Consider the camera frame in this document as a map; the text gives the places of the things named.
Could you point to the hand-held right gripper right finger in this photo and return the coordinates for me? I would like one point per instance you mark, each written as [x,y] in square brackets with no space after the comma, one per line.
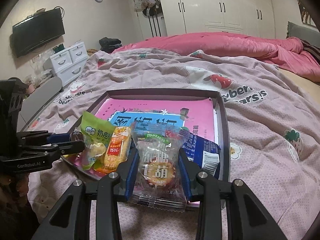
[185,177]

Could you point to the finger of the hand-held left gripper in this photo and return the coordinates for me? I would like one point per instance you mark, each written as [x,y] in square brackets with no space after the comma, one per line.
[67,148]
[60,137]

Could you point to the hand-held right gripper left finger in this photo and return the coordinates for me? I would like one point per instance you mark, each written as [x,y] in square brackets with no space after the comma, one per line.
[131,177]

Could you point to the clear candied haw packet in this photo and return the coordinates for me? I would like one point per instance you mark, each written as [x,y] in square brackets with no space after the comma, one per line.
[157,172]

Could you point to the orange rice cracker packet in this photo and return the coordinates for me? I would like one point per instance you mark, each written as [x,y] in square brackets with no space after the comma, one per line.
[116,150]

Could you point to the blue snack packet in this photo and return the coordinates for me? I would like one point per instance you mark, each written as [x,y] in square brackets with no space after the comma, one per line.
[200,150]

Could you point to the lime green snack packet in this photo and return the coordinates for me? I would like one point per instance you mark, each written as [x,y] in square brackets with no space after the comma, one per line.
[96,130]

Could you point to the clear green label snack packet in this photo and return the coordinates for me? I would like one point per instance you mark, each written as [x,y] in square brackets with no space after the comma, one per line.
[150,135]

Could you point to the grey shallow cardboard box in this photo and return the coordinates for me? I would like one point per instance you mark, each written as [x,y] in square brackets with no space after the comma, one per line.
[225,140]

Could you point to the person's left forearm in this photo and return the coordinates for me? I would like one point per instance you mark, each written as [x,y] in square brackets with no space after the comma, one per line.
[15,205]

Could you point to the white drawer cabinet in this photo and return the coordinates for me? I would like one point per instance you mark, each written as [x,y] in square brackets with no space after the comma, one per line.
[65,62]

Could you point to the pink book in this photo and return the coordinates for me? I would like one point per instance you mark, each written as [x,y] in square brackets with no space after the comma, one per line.
[155,103]

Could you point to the strawberry printed blanket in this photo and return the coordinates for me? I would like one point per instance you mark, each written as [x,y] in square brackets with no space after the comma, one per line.
[262,130]

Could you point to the brown plush toy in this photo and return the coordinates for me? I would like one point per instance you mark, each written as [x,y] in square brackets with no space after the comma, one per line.
[91,51]

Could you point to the dark clothes pile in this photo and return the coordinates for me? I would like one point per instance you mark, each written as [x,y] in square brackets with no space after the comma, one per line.
[110,43]

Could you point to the pink quilt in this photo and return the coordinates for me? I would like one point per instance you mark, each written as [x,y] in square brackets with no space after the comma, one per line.
[212,45]

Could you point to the beige bed sheet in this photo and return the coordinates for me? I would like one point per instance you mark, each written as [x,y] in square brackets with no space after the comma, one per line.
[295,76]

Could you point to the hanging bags and hats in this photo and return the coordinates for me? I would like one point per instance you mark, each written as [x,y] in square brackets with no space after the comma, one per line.
[147,2]

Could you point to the white wardrobe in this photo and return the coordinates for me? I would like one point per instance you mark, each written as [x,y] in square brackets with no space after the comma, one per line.
[200,5]

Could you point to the dark striped pillow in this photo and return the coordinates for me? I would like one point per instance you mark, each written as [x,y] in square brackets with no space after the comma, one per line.
[312,50]

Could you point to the grey padded headboard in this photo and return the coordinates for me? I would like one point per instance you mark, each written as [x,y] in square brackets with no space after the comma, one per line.
[300,31]

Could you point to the black wall television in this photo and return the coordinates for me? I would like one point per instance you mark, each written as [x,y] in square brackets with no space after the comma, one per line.
[37,35]

